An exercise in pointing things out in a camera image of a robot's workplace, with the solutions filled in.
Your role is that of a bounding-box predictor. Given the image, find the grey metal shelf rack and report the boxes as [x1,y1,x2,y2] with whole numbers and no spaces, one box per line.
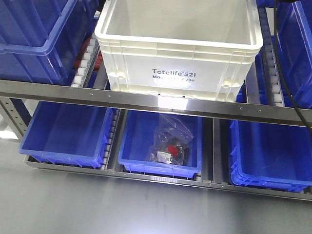
[0,0,312,202]

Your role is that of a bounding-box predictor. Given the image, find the white roller track right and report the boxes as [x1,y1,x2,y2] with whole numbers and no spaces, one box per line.
[258,7,285,107]

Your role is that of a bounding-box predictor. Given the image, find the white roller track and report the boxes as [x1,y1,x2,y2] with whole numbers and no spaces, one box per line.
[71,33,99,88]
[258,7,285,107]

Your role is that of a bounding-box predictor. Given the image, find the white plastic tote box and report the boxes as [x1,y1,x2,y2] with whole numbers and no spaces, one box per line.
[95,0,263,102]

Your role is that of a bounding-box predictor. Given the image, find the blue bin upper right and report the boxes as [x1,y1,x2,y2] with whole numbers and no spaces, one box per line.
[277,0,312,109]

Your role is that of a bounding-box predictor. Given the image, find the red bagged items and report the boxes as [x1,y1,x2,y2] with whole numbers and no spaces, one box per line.
[72,37,103,72]

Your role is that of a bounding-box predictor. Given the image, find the blue bin lower middle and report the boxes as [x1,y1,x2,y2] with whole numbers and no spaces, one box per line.
[118,111,203,178]

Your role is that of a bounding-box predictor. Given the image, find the blue bin lower right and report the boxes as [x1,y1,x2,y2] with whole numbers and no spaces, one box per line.
[227,120,312,193]

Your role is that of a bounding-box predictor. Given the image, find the blue bin lower left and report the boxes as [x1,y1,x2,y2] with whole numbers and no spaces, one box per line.
[19,101,115,169]

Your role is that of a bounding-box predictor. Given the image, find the white roller track left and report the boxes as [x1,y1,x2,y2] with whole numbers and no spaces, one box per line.
[71,33,99,88]

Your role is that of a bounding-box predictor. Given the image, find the bagged parts in bin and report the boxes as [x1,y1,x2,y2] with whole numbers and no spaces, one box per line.
[146,114,194,166]

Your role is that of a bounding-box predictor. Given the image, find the blue bin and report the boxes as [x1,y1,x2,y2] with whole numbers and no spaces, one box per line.
[0,0,99,85]
[277,0,312,109]
[227,120,312,193]
[118,111,203,178]
[19,101,115,169]

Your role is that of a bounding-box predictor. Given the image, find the blue bin upper left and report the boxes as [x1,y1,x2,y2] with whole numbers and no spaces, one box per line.
[0,0,99,85]

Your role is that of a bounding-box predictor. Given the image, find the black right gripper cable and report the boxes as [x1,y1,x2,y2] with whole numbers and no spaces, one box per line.
[273,0,312,134]

